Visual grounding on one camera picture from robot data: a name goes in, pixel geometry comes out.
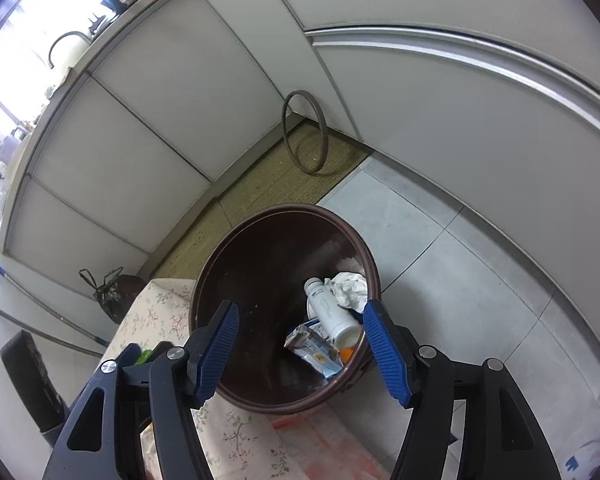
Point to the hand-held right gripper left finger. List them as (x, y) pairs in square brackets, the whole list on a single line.
[(220, 345)]

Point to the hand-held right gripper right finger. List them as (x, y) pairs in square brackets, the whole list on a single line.
[(385, 355)]

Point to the orange peel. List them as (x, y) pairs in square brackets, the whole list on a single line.
[(347, 355)]

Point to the small white plastic bottle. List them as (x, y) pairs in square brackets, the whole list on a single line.
[(330, 315)]

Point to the small light drink carton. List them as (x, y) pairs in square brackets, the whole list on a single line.
[(312, 347)]

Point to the white tissue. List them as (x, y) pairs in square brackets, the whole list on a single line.
[(350, 287)]

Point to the brown trash bin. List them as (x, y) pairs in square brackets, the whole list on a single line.
[(260, 280)]

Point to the green snack bag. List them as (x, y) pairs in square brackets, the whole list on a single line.
[(142, 357)]

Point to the floral tablecloth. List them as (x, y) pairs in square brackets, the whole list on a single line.
[(240, 440)]

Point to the black garbage bag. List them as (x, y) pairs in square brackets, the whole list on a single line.
[(117, 295)]

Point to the green floor mat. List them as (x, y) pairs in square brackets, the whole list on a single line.
[(280, 180)]

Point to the black padded object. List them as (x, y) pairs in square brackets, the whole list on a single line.
[(30, 380)]

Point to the white kitchen cabinet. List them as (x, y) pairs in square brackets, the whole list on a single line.
[(405, 60)]

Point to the chrome kitchen faucet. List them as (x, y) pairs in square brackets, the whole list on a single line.
[(60, 42)]

